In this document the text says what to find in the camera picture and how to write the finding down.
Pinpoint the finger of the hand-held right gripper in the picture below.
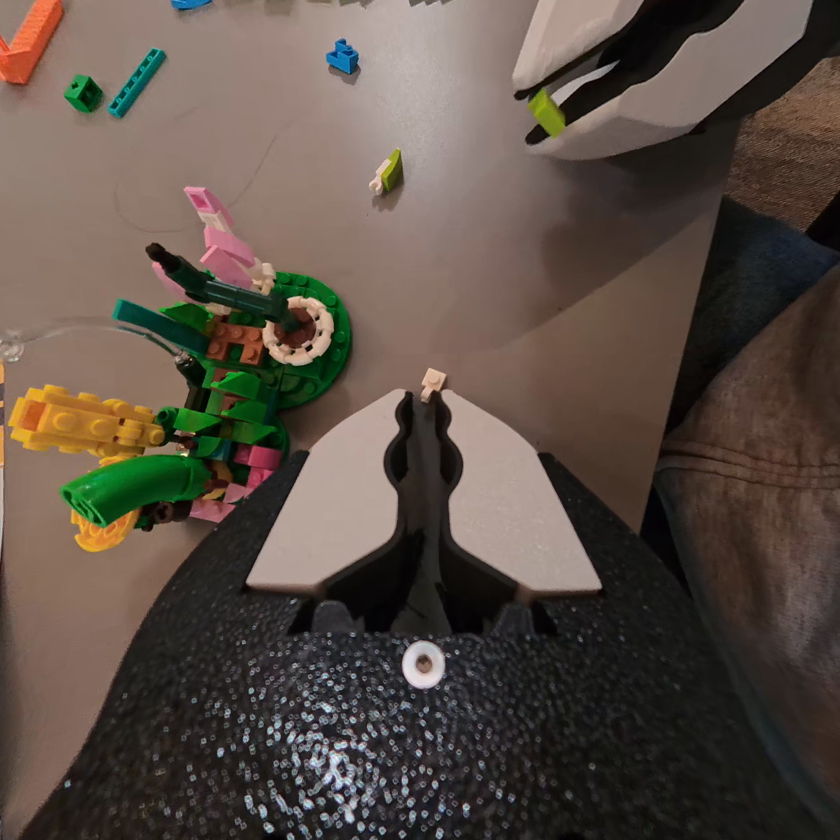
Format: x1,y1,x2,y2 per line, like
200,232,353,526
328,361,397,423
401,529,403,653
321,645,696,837
512,0,815,102
524,13,840,161

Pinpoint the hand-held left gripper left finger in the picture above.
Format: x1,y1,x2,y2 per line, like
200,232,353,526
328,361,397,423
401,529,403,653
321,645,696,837
246,388,422,621

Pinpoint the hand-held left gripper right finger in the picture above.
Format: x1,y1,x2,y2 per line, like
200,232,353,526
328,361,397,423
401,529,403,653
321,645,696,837
420,388,603,621

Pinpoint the lime green lego slope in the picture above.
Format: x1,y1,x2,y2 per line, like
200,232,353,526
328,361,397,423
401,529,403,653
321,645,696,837
525,87,567,139

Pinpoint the lego flower model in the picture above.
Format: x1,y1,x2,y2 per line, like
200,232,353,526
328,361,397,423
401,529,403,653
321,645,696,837
59,185,353,552

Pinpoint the lime and white lego piece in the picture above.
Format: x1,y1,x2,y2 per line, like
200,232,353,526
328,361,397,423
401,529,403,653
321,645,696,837
369,148,404,195

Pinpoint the teal long lego plate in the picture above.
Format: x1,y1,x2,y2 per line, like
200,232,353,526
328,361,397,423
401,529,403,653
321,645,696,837
107,47,167,119

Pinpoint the green lego cube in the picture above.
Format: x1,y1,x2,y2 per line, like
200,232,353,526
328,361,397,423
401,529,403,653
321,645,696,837
64,74,104,114

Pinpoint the orange lego piece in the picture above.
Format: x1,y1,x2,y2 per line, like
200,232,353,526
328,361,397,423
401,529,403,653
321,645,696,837
0,0,64,85

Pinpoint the grey sweatshirt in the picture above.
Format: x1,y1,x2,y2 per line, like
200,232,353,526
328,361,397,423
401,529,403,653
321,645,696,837
653,262,840,840

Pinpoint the clear plastic piece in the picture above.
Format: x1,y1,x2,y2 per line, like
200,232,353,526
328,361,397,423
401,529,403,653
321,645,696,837
0,317,191,375

